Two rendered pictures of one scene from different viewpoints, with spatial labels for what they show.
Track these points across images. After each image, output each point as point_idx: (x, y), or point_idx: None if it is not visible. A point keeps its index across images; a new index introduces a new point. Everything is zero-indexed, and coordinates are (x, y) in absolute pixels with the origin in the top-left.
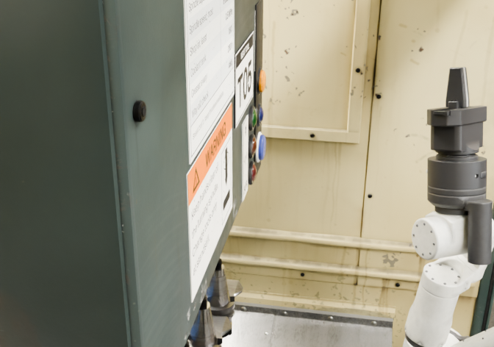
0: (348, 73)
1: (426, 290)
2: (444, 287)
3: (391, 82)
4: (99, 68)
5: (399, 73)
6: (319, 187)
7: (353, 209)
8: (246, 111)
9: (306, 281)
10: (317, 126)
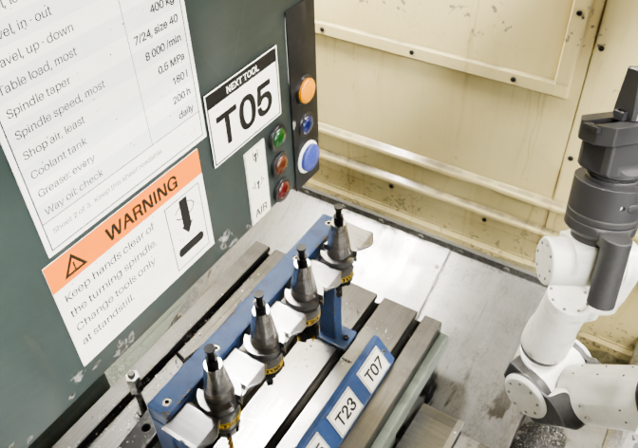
0: (567, 14)
1: (544, 308)
2: (562, 312)
3: (620, 33)
4: None
5: (632, 25)
6: (515, 137)
7: (549, 168)
8: (261, 135)
9: (487, 227)
10: (521, 70)
